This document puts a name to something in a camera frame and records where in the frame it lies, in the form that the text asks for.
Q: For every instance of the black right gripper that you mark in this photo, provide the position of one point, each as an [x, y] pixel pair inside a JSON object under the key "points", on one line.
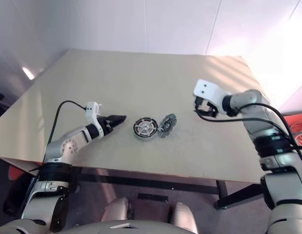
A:
{"points": [[212, 110]]}

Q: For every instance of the grey robot torso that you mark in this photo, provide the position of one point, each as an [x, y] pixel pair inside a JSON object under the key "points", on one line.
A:
{"points": [[141, 229]]}

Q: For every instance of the orange floor mat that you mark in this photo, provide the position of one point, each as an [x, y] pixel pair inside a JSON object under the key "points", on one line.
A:
{"points": [[291, 119]]}

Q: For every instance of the motor stator housing with coils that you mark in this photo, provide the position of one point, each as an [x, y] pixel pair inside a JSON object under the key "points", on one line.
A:
{"points": [[136, 130]]}

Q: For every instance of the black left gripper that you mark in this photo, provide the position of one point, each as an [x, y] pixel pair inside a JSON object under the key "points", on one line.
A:
{"points": [[105, 125]]}

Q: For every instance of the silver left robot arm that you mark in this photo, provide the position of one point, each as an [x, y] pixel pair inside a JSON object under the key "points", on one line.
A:
{"points": [[67, 143]]}

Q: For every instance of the silver spoked rotor disc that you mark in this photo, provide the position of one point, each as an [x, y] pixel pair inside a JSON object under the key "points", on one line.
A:
{"points": [[146, 126]]}

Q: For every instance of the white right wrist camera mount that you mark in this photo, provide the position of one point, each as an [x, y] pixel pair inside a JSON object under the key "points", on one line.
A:
{"points": [[209, 91]]}

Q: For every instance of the beige rounded robot leg shell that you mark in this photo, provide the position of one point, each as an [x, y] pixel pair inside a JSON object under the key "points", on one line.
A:
{"points": [[183, 217], [115, 210]]}

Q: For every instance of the motor rotor disc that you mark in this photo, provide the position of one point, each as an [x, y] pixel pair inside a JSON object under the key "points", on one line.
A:
{"points": [[168, 125]]}

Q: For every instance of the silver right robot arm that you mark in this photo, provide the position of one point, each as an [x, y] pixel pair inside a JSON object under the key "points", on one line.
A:
{"points": [[258, 117]]}

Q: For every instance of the black metal table frame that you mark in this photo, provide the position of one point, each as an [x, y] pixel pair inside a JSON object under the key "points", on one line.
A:
{"points": [[141, 181]]}

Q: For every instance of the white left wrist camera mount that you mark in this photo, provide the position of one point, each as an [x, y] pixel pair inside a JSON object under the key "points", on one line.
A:
{"points": [[92, 109]]}

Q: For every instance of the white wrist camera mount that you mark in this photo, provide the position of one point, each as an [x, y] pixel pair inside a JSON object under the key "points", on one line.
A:
{"points": [[92, 109], [209, 91]]}

